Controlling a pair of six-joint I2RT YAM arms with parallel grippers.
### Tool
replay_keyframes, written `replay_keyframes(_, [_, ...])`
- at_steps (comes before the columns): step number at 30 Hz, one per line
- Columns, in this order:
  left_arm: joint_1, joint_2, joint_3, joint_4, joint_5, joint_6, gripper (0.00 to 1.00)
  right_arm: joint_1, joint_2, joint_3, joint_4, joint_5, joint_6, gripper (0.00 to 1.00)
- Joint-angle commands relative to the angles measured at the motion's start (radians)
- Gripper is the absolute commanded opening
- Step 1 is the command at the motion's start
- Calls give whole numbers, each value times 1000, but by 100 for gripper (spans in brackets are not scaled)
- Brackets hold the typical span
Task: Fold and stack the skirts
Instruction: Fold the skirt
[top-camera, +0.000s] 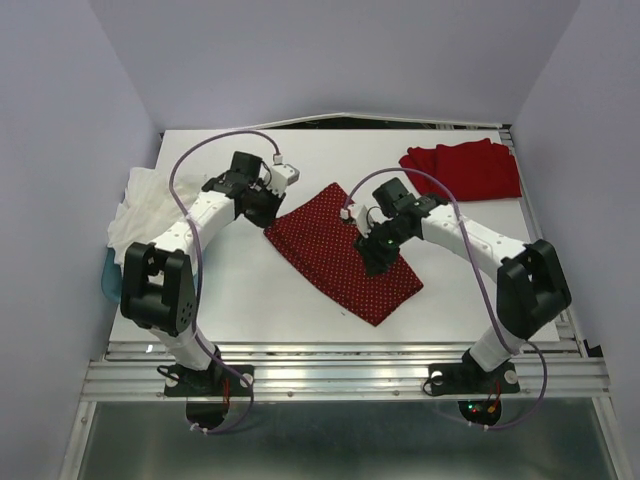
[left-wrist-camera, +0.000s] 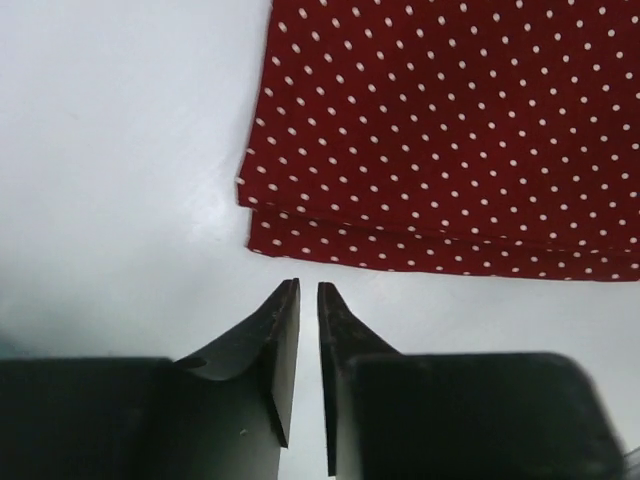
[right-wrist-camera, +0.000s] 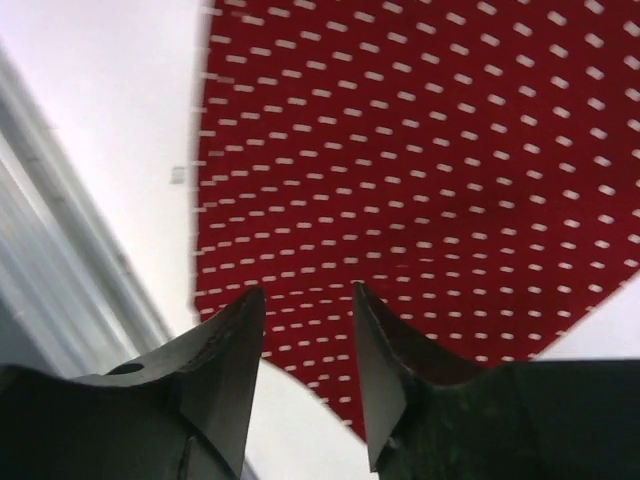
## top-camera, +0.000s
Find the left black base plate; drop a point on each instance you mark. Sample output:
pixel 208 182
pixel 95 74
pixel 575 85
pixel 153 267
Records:
pixel 208 393

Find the aluminium rail frame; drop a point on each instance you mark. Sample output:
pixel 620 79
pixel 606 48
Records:
pixel 337 398

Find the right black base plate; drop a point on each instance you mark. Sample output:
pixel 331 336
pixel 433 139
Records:
pixel 480 393

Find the red polka dot skirt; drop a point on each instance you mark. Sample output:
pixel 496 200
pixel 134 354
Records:
pixel 314 240

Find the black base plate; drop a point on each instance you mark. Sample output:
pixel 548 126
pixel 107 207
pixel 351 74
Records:
pixel 208 393
pixel 480 393

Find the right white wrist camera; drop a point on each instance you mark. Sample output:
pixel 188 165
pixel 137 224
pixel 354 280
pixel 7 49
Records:
pixel 358 215

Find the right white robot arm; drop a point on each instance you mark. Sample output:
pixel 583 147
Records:
pixel 531 288

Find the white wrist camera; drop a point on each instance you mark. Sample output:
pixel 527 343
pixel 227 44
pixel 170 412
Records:
pixel 282 176
pixel 358 215

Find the teal plastic basket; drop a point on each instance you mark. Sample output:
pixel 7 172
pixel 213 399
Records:
pixel 111 277

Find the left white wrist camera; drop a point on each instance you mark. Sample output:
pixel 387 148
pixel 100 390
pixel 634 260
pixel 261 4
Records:
pixel 282 176

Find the folded plain red skirt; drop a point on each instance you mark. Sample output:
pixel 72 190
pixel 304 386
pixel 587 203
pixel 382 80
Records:
pixel 472 171

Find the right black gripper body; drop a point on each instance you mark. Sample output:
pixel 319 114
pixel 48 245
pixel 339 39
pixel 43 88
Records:
pixel 385 236

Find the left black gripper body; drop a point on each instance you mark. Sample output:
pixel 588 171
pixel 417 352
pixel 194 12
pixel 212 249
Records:
pixel 264 205

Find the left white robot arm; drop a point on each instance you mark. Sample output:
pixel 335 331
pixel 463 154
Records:
pixel 159 286

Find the white skirt in basket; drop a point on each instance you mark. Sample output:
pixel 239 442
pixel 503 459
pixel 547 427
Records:
pixel 147 210

